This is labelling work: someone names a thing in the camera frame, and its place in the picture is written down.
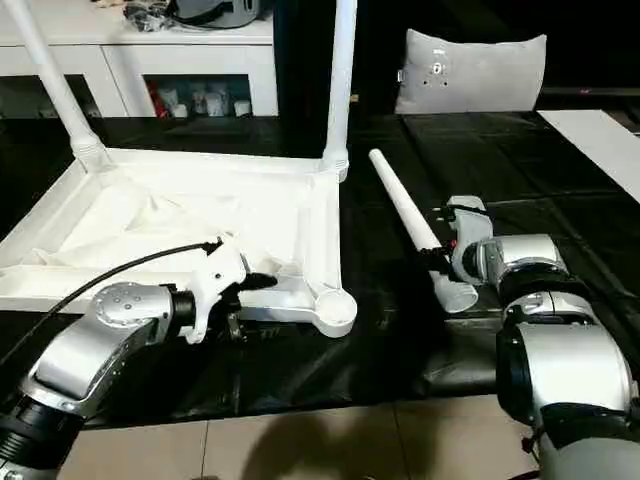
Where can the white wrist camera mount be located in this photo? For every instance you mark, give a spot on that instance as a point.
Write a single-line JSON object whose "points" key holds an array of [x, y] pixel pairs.
{"points": [[470, 225], [217, 275]]}

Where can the grey cushion with metal fittings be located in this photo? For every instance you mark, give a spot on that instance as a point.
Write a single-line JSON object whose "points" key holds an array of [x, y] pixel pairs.
{"points": [[475, 70]]}

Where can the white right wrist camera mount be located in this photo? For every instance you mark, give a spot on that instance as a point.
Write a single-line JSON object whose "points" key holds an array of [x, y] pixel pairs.
{"points": [[470, 225]]}

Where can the white plastic table top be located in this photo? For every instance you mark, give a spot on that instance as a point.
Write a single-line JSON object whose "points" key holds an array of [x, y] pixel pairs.
{"points": [[175, 210]]}

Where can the black box with gold label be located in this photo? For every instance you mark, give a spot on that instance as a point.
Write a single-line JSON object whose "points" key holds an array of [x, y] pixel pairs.
{"points": [[380, 50]]}

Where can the white glass-door cabinet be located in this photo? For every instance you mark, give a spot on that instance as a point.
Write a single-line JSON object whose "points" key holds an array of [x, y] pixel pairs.
{"points": [[150, 60]]}

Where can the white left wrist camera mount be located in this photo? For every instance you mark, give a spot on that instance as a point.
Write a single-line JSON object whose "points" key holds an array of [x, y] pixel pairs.
{"points": [[217, 275]]}

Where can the black table mat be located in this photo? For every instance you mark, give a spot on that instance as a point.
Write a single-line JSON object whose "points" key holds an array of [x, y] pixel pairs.
{"points": [[525, 175]]}

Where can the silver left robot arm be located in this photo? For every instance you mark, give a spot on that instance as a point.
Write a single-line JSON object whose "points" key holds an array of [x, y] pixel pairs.
{"points": [[110, 325]]}

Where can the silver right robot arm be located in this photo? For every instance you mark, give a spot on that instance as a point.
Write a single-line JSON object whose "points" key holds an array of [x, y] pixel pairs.
{"points": [[560, 350]]}

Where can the white plastic table leg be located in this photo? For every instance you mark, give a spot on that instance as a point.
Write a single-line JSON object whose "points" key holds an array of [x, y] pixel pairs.
{"points": [[55, 85], [405, 210], [340, 75]]}

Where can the white flat board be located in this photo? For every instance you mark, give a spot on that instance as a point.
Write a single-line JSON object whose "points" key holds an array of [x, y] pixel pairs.
{"points": [[595, 145]]}

